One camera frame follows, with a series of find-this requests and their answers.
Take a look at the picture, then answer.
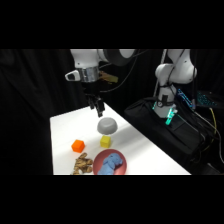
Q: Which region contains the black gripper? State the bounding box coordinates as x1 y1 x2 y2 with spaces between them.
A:
82 80 106 118

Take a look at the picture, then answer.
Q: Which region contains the grey upturned bowl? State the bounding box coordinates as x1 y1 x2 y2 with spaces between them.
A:
96 117 119 136

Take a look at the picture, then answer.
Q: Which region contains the red bowl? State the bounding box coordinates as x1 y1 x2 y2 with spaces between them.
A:
92 148 129 176

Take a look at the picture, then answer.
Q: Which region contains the yellow cube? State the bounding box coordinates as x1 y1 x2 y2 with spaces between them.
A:
99 135 113 149

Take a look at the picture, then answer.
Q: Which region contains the orange cube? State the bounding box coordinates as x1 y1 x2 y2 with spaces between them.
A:
71 139 86 154

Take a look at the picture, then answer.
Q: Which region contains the blue plush toy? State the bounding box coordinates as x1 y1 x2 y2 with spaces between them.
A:
97 153 125 176

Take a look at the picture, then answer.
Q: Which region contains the brown plush toy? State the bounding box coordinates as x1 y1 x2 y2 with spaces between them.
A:
70 152 94 176

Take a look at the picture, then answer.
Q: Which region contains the black curtain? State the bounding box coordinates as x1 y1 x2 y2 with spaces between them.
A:
0 49 224 176

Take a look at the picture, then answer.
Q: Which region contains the small green light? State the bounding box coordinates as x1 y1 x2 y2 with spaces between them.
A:
165 107 178 127

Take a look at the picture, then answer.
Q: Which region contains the black robot stand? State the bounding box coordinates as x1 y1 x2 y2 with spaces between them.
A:
123 96 224 176

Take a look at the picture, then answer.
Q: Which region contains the blue-lit electronics box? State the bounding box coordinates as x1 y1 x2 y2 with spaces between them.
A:
176 87 222 110

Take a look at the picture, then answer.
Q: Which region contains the yellowish wrist cable connector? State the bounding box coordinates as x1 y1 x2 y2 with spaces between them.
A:
99 71 119 85

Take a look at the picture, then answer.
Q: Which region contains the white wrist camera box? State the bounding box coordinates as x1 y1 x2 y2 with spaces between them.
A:
64 69 82 82

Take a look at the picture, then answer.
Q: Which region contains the yellow cable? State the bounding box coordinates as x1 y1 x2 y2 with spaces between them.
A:
199 107 220 152

